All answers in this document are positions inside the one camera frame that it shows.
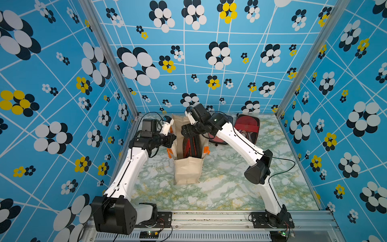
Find aluminium front rail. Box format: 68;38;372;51
81;210;345;242

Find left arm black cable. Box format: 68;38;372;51
102;111;168;194

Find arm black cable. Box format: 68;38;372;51
211;110;296;209
102;111;168;194

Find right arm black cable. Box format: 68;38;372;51
211;110;296;209

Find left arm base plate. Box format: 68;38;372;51
136;211;173;228

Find controller board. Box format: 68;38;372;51
140;231;159;239
270;231;288;242

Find ping pong set case two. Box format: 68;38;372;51
234;115;260;144

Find left controller board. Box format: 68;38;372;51
140;231;159;239

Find right controller board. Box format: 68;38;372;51
270;231;288;242

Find aluminium right corner post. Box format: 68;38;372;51
276;0;350;119

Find beige canvas tote bag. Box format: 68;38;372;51
167;115;210;185

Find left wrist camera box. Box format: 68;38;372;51
142;119;159;133

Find aluminium corner post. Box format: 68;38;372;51
276;0;350;119
79;0;139;119

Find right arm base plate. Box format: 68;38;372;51
248;212;295;229

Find ping pong set case three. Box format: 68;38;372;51
189;135;202;158

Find aluminium left corner post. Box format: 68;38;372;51
79;0;139;119

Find ping pong set case one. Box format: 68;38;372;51
208;115;233;146

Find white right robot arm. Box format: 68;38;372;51
181;111;294;228

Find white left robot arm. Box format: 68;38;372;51
91;116;176;235

